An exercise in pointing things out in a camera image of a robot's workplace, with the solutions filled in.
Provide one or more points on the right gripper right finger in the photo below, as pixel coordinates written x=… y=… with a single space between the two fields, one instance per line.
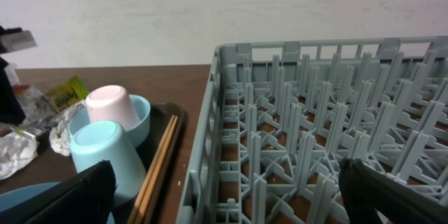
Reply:
x=365 y=192

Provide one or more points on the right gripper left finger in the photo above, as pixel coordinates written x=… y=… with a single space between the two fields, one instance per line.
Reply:
x=70 y=199

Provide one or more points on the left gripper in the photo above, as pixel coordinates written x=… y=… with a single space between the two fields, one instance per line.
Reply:
x=12 y=40

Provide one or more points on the large blue plate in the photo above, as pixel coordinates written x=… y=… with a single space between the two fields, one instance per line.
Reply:
x=21 y=196

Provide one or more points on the grey dishwasher rack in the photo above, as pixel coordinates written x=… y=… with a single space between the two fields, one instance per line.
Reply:
x=278 y=118

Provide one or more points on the light blue cup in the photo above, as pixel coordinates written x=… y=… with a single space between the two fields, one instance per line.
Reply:
x=107 y=140

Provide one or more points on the right wooden chopstick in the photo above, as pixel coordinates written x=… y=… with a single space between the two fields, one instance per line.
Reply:
x=159 y=178

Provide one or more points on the wooden chopstick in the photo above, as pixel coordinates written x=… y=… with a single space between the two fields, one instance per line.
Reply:
x=154 y=175
x=159 y=178

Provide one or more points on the left wooden chopstick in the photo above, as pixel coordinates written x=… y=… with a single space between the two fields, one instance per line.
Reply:
x=154 y=175

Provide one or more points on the green yellow snack wrapper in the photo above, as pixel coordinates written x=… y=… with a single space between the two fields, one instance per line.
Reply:
x=67 y=94

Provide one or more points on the pink cup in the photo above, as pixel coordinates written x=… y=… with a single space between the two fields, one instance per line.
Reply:
x=112 y=102

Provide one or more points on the small light blue bowl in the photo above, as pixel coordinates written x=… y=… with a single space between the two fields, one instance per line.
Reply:
x=137 y=134

